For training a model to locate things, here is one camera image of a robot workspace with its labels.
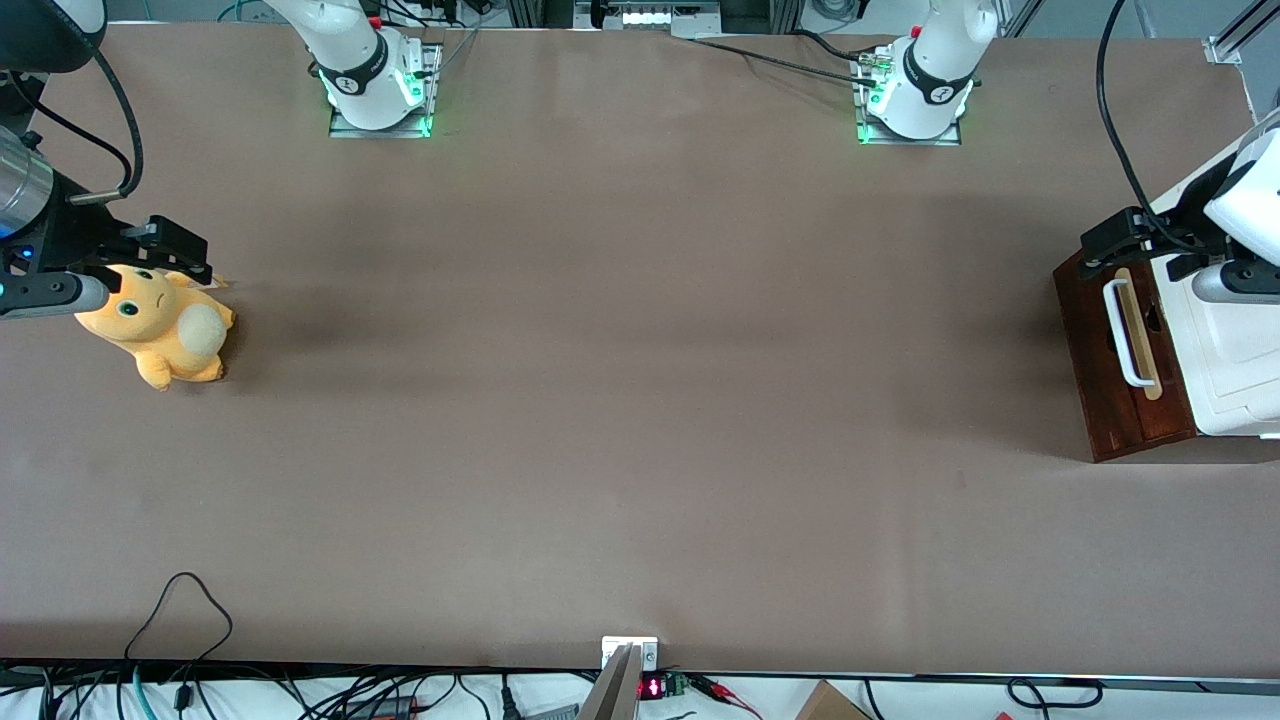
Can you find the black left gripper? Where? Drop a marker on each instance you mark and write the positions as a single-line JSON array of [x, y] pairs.
[[1176, 222]]

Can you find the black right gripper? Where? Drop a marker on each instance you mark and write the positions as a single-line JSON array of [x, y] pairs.
[[72, 232]]

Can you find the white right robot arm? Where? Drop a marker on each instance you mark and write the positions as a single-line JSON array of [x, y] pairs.
[[350, 50]]

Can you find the orange plush toy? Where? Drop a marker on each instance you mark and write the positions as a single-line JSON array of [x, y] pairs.
[[170, 340]]

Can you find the cream white plastic box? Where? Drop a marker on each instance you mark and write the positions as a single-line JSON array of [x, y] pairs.
[[1240, 370]]

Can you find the black power adapter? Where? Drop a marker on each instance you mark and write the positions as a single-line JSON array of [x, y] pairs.
[[385, 708]]

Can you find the white power strip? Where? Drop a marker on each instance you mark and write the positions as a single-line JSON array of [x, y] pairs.
[[650, 18]]

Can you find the brown cardboard box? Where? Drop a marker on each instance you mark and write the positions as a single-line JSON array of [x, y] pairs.
[[830, 705]]

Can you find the black power plug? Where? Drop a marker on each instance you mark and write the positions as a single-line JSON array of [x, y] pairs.
[[508, 700]]

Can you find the red black clip leads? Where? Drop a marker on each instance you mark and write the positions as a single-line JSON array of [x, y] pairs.
[[715, 688]]

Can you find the grey metal bar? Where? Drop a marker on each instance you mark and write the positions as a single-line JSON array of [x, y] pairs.
[[612, 695]]

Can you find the red LED display module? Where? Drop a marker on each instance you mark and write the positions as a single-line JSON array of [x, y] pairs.
[[652, 688]]

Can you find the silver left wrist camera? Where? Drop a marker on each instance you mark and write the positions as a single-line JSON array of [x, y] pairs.
[[1225, 285]]

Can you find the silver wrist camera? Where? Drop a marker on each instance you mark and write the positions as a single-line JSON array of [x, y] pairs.
[[55, 295], [1225, 285]]

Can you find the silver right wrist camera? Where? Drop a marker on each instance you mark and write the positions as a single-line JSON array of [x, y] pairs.
[[55, 295]]

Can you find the aluminium frame profile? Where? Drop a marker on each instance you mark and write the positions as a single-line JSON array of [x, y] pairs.
[[1225, 48]]

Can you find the white metal bracket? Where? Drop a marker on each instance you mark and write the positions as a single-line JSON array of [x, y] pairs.
[[645, 655]]

